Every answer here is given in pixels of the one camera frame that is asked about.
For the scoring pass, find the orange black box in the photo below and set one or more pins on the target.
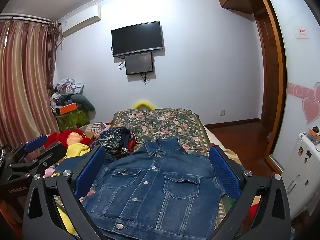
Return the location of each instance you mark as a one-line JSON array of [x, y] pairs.
[[313, 135]]

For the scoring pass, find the white wardrobe pink hearts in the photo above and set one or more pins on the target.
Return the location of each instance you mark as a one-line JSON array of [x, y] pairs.
[[300, 67]]

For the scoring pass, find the yellow garment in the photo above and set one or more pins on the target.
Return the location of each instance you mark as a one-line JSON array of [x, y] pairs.
[[75, 151]]

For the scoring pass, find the blue denim jeans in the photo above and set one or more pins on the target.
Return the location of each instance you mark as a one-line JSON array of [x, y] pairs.
[[155, 187]]

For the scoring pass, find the small black wall monitor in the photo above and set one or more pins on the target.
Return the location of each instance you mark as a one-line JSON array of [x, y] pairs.
[[138, 63]]

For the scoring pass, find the red orange garment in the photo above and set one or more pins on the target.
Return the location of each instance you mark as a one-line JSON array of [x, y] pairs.
[[132, 143]]

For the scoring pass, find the pink cloth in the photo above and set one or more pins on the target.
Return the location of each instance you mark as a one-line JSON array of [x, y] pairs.
[[51, 172]]

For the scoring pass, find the wooden door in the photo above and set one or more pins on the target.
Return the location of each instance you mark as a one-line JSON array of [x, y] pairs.
[[267, 75]]

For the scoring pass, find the white air conditioner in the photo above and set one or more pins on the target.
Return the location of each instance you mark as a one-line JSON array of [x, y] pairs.
[[80, 21]]

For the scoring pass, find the striped pink curtain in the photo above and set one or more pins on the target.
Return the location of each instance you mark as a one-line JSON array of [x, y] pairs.
[[22, 80]]

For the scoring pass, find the navy patterned sweater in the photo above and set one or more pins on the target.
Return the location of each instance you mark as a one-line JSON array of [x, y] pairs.
[[115, 140]]

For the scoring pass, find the pile of grey clothes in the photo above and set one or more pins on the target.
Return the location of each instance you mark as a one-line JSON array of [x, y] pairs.
[[66, 87]]

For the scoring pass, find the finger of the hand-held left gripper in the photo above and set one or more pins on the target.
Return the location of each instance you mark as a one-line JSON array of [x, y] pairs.
[[37, 142], [37, 166]]

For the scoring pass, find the leaf striped cloth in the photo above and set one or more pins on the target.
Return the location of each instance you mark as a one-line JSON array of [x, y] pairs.
[[96, 130]]

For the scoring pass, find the floral bedspread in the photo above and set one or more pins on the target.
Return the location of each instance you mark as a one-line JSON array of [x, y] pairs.
[[160, 122]]

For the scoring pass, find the white wall socket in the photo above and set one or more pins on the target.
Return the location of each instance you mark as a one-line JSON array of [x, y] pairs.
[[222, 112]]

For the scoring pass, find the beige bed sheet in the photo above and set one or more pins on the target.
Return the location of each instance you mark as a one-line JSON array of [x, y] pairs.
[[220, 145]]

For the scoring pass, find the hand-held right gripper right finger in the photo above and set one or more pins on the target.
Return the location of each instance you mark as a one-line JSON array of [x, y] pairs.
[[225, 172]]

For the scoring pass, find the black wall television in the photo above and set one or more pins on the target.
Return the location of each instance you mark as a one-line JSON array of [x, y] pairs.
[[137, 38]]

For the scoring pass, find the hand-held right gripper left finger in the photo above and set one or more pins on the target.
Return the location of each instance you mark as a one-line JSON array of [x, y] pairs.
[[90, 172]]

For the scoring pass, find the grey plush pillow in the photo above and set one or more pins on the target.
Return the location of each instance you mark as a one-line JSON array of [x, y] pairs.
[[85, 102]]

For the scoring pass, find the red plush toy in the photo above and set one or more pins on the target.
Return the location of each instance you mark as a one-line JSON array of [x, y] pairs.
[[63, 136]]

